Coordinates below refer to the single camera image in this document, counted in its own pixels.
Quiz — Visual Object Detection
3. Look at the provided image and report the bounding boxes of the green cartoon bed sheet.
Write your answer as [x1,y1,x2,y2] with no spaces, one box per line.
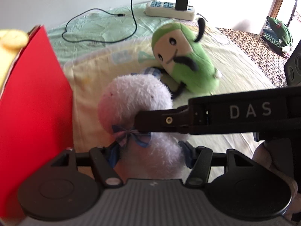
[47,4,273,153]

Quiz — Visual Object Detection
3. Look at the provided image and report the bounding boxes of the white power strip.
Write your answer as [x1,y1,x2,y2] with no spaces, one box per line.
[145,1,195,21]

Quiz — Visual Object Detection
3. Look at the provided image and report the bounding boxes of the white plush dog blue bow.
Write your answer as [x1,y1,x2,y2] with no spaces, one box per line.
[98,74,188,180]

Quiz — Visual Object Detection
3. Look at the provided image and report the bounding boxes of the person's right hand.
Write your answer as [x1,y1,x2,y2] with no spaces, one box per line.
[252,144,300,225]

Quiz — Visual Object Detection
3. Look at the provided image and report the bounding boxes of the green folded clothes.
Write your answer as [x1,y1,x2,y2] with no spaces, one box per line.
[262,16,293,58]

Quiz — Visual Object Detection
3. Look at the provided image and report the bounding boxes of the green bean plush toy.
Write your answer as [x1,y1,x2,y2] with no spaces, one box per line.
[151,18,220,99]

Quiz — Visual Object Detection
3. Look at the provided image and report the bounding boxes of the black usb cable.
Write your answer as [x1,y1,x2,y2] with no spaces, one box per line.
[62,0,151,44]

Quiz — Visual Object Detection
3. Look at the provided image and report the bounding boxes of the red cardboard box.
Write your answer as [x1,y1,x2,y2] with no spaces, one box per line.
[1,26,73,219]

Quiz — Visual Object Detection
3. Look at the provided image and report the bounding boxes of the patterned brown blanket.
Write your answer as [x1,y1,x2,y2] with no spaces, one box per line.
[219,28,287,87]

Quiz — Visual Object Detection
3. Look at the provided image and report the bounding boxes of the yellow tiger plush toy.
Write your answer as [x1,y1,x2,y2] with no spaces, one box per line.
[0,29,29,88]

